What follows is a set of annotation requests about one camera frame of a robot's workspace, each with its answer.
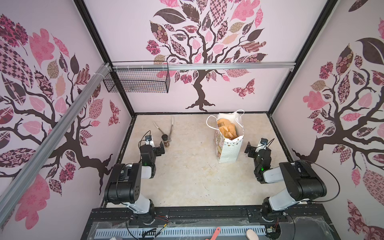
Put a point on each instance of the pink plastic tool handle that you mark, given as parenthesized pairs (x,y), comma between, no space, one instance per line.
(215,234)

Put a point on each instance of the small dark spice jar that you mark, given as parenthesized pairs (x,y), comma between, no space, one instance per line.
(166,140)

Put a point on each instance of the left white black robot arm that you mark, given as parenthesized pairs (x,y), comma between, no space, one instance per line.
(124,184)

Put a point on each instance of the horizontal aluminium rail back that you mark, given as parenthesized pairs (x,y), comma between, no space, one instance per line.
(222,66)

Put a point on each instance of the orange-brown snack bag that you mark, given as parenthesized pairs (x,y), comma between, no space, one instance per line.
(227,129)

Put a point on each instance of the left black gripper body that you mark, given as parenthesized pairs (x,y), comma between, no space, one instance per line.
(159,150)

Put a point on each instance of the diagonal aluminium rail left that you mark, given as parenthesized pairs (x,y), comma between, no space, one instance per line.
(16,189)

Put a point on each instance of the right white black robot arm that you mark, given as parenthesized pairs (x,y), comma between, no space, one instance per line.
(301,181)

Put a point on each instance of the white patterned paper gift bag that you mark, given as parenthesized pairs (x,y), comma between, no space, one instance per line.
(227,150)

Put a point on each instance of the beige oval object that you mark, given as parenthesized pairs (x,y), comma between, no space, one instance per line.
(251,235)

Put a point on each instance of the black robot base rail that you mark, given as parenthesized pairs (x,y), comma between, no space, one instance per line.
(301,222)

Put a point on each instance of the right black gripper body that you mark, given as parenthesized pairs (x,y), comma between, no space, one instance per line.
(250,150)

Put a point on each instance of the grey slotted cable duct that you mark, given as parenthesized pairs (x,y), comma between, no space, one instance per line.
(176,232)

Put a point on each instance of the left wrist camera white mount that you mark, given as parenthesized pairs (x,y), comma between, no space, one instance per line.
(149,140)

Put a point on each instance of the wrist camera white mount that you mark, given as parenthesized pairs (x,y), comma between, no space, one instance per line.
(149,140)
(262,144)

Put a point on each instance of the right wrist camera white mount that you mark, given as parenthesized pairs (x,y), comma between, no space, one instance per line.
(262,144)

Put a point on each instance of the black wire mesh basket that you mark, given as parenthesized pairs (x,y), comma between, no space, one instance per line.
(138,77)

